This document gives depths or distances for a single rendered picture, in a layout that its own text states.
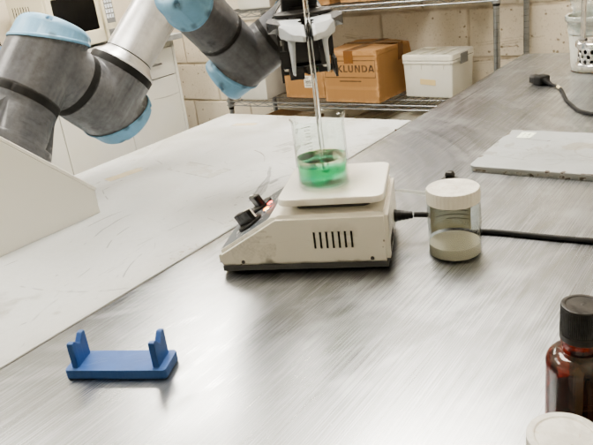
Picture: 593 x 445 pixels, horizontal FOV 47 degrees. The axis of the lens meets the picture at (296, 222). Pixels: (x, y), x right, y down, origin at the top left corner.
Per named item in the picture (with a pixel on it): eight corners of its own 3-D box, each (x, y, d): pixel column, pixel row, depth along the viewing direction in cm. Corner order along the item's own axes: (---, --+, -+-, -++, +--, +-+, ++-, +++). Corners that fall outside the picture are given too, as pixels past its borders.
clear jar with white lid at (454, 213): (488, 260, 75) (486, 192, 72) (433, 266, 75) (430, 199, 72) (475, 238, 81) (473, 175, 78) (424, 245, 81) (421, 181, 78)
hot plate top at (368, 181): (275, 207, 76) (274, 199, 76) (296, 172, 87) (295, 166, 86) (383, 202, 73) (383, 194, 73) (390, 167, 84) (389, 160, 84)
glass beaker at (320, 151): (323, 199, 75) (315, 124, 72) (286, 190, 80) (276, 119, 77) (367, 181, 79) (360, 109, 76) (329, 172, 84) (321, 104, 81)
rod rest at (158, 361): (66, 380, 63) (56, 346, 62) (82, 358, 66) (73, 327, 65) (167, 380, 61) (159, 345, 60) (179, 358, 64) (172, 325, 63)
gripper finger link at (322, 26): (344, 78, 75) (334, 63, 83) (340, 22, 73) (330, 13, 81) (317, 81, 75) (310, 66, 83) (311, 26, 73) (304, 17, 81)
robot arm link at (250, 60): (182, 42, 102) (238, -6, 99) (224, 81, 111) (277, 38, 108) (198, 74, 97) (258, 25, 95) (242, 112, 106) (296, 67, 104)
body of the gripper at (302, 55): (341, 77, 84) (333, 60, 95) (334, 4, 81) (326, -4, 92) (280, 85, 84) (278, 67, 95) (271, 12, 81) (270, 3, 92)
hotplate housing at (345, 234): (221, 275, 80) (209, 212, 77) (248, 230, 92) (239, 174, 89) (411, 269, 75) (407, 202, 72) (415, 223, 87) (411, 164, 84)
